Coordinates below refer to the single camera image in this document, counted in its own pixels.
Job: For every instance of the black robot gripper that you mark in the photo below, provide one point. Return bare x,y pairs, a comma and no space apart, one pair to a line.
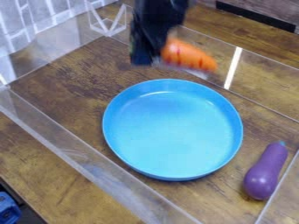
154,17

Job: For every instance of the orange toy carrot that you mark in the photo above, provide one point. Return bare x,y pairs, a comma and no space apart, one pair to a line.
184,55

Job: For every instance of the blue round plastic tray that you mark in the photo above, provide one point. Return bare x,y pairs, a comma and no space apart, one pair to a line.
173,129

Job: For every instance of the purple toy eggplant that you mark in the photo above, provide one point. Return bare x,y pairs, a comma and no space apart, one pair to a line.
260,179

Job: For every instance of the blue object at corner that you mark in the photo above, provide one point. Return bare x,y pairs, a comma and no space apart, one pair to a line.
9,210

